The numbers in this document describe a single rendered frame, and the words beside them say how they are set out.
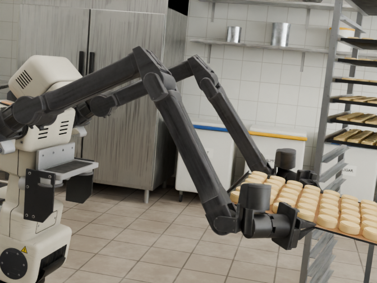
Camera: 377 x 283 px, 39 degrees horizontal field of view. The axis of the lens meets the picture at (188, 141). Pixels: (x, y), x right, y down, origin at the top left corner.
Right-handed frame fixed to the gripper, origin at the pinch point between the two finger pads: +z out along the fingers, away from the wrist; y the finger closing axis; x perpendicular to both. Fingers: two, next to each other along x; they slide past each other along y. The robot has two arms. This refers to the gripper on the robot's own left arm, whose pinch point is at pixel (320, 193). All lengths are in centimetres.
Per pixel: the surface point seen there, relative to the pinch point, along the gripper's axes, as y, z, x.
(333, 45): -49, -58, -46
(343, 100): -27, -52, -54
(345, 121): -18, -50, -56
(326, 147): 27, -221, -217
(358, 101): -27, -47, -58
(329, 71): -38, -57, -47
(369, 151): 23, -197, -245
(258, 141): 33, -260, -171
